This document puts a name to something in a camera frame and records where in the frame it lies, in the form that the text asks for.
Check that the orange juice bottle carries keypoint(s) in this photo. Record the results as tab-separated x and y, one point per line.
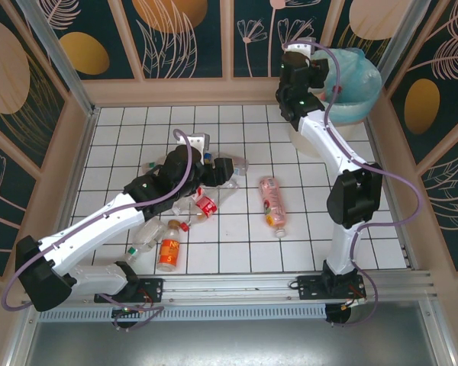
168	249

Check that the small circuit board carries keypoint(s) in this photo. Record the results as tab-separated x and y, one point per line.
126	309

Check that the aluminium corner post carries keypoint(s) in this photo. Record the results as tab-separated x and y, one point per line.
57	53
402	38

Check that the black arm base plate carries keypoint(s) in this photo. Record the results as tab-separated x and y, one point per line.
309	289
152	289

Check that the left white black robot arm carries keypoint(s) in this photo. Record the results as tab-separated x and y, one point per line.
99	221

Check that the grey metal sheet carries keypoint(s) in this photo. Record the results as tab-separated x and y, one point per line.
229	343

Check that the clear bottle with blue label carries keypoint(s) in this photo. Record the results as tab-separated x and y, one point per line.
238	164

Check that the beige waste bin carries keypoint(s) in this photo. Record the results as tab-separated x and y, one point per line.
301	143

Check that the small red label cola bottle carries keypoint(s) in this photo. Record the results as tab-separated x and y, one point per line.
207	206

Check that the aluminium mounting rail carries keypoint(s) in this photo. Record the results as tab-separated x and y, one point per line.
229	286

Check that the pink drink bottle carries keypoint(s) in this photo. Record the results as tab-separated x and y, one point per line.
275	202

